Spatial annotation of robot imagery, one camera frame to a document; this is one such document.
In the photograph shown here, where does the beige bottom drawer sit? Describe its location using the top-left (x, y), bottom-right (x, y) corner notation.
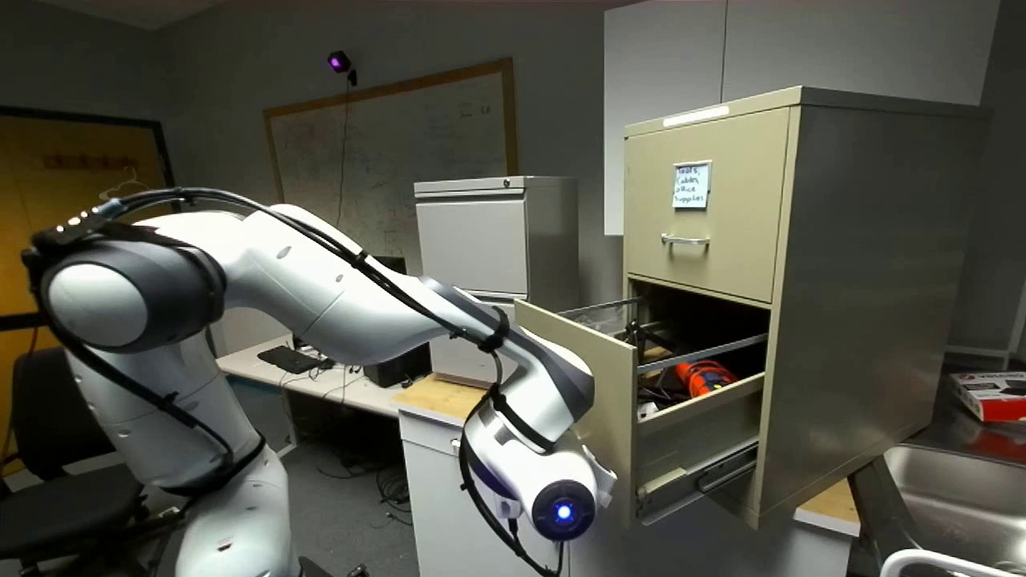
top-left (516, 294), bottom-right (770, 525)

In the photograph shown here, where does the beige drawer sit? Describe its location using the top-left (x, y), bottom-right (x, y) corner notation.
top-left (625, 110), bottom-right (791, 303)
top-left (516, 294), bottom-right (770, 525)

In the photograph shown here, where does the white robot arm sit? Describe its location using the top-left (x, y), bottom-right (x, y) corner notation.
top-left (23, 185), bottom-right (616, 577)

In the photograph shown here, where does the grey lateral cabinet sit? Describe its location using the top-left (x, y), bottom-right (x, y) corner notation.
top-left (413, 177), bottom-right (583, 313)

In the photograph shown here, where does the beige top drawer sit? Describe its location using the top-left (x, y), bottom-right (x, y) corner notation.
top-left (625, 110), bottom-right (791, 303)

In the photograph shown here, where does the beige filing cabinet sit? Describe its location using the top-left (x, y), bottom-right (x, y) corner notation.
top-left (618, 85), bottom-right (990, 531)

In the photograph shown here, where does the orange power drill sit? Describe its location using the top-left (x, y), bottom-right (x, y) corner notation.
top-left (669, 359), bottom-right (735, 399)

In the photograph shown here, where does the wood framed whiteboard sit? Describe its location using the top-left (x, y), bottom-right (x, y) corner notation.
top-left (268, 58), bottom-right (520, 259)

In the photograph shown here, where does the red white box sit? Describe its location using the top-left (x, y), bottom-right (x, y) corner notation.
top-left (948, 372), bottom-right (1026, 424)

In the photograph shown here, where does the black office chair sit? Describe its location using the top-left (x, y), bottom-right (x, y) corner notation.
top-left (0, 349), bottom-right (140, 565)

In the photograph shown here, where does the steel sink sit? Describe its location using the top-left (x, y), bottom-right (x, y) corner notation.
top-left (886, 446), bottom-right (1026, 577)

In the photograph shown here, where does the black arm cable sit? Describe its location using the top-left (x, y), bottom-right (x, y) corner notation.
top-left (26, 183), bottom-right (572, 577)

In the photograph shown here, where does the white wall cupboard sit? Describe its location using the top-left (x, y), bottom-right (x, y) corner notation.
top-left (603, 0), bottom-right (1002, 239)

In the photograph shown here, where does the purple lit camera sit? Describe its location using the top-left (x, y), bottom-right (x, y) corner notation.
top-left (325, 51), bottom-right (361, 90)

